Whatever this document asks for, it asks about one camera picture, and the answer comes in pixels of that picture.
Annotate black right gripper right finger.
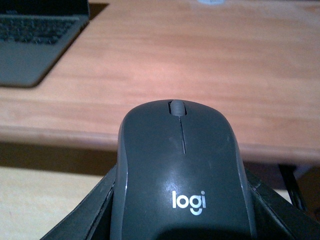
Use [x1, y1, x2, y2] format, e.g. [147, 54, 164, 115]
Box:
[246, 170, 320, 240]

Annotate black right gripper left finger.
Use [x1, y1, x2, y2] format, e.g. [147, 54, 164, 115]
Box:
[42, 166, 117, 240]

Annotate dark grey Logitech mouse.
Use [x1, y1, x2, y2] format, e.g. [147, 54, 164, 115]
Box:
[110, 100, 257, 240]

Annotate wooden desk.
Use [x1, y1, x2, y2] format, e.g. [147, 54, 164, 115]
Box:
[0, 0, 320, 165]

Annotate grey laptop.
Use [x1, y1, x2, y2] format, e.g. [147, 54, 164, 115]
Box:
[0, 0, 90, 88]

